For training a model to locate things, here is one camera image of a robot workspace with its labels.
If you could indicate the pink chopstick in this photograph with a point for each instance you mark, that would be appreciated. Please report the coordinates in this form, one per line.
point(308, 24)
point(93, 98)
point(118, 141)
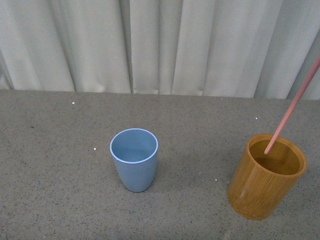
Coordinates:
point(313, 70)

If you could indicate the blue plastic cup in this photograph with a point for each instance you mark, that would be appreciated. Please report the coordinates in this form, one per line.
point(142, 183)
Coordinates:
point(135, 156)

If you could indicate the bamboo chopstick holder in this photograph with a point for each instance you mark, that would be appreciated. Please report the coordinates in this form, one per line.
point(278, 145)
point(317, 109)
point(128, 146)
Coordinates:
point(261, 181)

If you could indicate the grey pleated curtain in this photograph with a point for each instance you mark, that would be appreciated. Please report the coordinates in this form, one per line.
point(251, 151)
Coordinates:
point(221, 48)

